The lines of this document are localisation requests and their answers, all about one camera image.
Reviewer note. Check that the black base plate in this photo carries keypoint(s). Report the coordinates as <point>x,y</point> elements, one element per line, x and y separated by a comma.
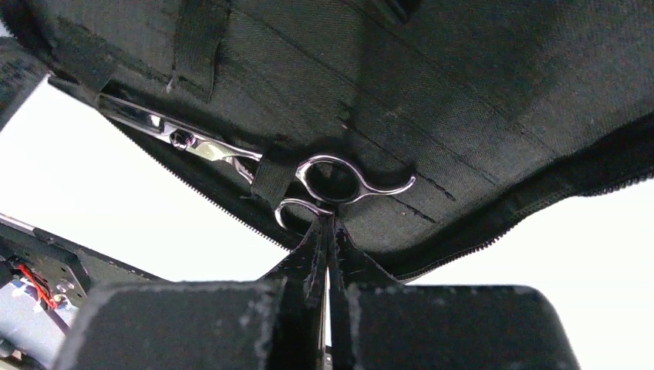
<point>45,280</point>

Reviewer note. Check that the black zip tool case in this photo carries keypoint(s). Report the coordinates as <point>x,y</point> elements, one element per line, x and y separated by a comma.
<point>498,109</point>

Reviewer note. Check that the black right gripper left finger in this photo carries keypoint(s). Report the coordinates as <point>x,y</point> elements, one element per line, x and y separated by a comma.
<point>274,322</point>

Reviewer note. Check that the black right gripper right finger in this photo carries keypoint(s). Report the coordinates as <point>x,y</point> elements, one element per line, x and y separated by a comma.
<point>380,323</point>

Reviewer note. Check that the silver cutting scissors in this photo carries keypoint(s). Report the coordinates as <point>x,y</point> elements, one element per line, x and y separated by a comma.
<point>306,176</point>

